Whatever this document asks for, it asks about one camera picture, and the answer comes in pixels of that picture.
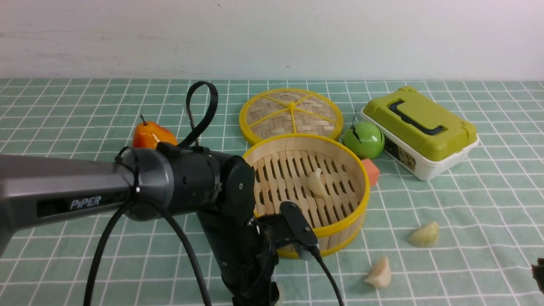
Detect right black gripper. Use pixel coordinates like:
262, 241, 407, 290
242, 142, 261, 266
530, 258, 544, 294

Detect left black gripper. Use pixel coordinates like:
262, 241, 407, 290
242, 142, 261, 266
197, 209, 279, 306

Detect pale green-filled dumpling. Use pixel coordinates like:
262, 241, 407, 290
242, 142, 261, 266
407, 221, 440, 248

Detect white crescent dumpling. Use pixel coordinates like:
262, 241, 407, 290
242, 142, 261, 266
364, 255, 392, 289

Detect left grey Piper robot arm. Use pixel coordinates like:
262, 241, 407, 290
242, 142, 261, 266
0, 144, 280, 306

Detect bamboo steamer tray yellow rim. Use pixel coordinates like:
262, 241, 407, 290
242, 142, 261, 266
243, 133, 370, 256

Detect woven bamboo steamer lid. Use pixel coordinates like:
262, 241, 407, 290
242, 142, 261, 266
238, 88, 344, 145

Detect green checkered tablecloth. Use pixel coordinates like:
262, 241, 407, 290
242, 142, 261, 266
0, 78, 544, 306

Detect orange foam cube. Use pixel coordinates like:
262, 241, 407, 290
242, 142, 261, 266
361, 159, 380, 186

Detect orange toy pear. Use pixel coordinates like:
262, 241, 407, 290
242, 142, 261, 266
132, 114, 178, 149

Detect green toy apple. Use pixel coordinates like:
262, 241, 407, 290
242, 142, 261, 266
340, 112, 386, 159

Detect white box green lid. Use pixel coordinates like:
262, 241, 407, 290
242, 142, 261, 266
361, 86, 479, 181

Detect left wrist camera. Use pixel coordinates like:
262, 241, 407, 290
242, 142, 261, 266
256, 200, 319, 261

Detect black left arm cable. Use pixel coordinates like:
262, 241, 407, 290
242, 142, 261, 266
83, 81, 345, 306

